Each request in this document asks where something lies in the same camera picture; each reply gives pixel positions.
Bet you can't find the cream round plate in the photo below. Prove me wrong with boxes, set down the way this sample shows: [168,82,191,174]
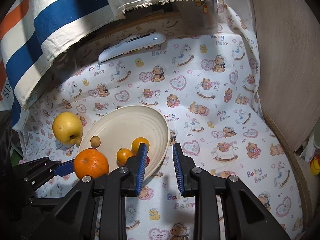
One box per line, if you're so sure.
[79,105,169,179]

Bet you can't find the small yellow orange tomato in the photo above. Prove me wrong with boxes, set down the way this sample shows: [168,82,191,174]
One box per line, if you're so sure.
[131,137,150,154]

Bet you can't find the striped Paris blanket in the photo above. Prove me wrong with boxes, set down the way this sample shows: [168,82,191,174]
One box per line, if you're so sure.
[1,0,205,131]

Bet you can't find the red cherry tomato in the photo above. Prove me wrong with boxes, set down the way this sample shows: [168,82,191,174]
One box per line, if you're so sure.
[146,156,150,166]

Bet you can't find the orange mandarin with stem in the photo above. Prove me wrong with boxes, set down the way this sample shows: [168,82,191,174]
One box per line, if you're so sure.
[73,148,109,179]

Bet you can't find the brown longan near grapefruit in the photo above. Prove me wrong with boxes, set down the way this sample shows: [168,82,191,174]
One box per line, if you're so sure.
[75,137,82,147]

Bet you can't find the white remote control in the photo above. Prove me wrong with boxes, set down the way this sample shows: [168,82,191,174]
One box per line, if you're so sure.
[98,32,166,63]

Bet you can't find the brown longan front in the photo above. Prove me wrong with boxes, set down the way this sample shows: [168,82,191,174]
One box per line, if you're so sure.
[90,136,101,148]

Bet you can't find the large yellow grapefruit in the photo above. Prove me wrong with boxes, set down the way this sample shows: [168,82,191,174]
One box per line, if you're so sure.
[52,112,83,145]

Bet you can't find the brown longan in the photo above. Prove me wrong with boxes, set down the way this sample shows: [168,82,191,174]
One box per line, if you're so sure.
[75,137,82,147]
[90,136,101,148]

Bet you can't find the wooden headboard panel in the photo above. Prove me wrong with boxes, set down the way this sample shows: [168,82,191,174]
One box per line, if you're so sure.
[252,0,319,151]

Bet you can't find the baby bear printed sheet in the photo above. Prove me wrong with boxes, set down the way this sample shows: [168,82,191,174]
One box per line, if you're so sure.
[21,3,303,239]

